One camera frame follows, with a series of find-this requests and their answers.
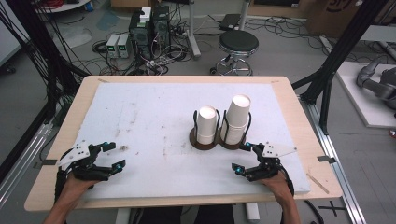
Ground grey metal desk leg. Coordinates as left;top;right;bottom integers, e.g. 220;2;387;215
186;0;203;61

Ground black computer tower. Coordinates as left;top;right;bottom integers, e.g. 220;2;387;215
151;5;171;54
128;7;154;60

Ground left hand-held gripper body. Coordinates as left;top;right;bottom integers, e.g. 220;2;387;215
57;139;112;182

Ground black round stool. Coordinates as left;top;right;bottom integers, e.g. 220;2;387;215
209;29;261;77

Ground hanging black cable bundle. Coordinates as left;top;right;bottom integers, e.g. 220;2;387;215
0;0;92;104

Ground thin wooden stick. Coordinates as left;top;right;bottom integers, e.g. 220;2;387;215
305;173;331;195

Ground dark wooden wire cup holder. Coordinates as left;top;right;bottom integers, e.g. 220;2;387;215
189;107;253;151

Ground tangle of floor cables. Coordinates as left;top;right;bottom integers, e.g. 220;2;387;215
91;36;191;77

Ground black tape cross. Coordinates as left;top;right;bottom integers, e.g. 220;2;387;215
318;200;347;217

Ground brown cardboard box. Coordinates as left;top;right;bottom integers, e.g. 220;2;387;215
305;0;363;39

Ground person's right hand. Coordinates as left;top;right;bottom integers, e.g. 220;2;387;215
261;172;294;203

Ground aluminium floor rail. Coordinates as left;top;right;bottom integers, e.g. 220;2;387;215
0;120;61;209
299;95;369;224

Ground person's dark trousers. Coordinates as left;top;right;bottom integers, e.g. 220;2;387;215
130;204;235;224

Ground grey bench power supply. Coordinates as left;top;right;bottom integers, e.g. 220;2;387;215
117;33;132;59
105;33;121;59

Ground tall stack of paper cups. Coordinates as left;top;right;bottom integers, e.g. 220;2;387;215
223;94;252;146

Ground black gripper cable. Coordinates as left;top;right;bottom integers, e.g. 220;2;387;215
53;168;68;205
279;165;296;198

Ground white floor platform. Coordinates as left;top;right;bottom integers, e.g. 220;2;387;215
335;60;396;129

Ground short stack of paper cups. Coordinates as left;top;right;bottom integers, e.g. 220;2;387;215
196;105;219;146

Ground black flat box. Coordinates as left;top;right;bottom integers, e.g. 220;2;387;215
219;13;243;32

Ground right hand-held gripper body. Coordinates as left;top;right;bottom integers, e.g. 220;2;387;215
245;141;298;183

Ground black metal frame stand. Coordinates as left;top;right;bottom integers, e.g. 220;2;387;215
0;0;82;185
291;0;396;135

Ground person's left hand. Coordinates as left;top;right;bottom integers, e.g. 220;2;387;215
60;175;98;201

